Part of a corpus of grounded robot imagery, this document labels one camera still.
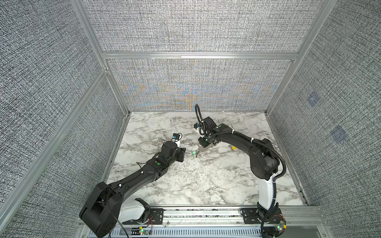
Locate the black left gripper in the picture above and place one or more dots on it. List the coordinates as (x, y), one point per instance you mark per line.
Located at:
(181, 152)

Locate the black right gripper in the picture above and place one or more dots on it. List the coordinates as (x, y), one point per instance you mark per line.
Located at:
(202, 143)

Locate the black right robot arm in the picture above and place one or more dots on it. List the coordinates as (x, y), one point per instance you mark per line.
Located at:
(265, 163)

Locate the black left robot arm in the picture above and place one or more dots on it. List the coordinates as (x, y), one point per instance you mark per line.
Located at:
(102, 208)

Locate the aluminium horizontal back bar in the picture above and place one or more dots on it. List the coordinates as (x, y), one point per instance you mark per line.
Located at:
(198, 55)

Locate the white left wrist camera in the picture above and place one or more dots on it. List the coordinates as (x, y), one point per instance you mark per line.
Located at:
(176, 138)

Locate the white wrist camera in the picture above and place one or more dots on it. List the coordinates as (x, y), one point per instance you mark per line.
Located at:
(176, 138)
(198, 127)

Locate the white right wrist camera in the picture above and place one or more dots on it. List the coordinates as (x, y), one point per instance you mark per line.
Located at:
(198, 127)

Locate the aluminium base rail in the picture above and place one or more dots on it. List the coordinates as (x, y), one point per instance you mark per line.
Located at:
(217, 221)

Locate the aluminium corner post right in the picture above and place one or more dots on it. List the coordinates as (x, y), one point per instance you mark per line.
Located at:
(306, 44)

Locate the aluminium corner post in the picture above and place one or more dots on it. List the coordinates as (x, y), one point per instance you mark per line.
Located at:
(85, 22)
(306, 44)

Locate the aluminium corner post left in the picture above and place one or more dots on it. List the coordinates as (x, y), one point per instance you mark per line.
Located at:
(85, 22)

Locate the aluminium left wall bar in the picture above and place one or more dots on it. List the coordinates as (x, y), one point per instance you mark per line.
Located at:
(22, 189)

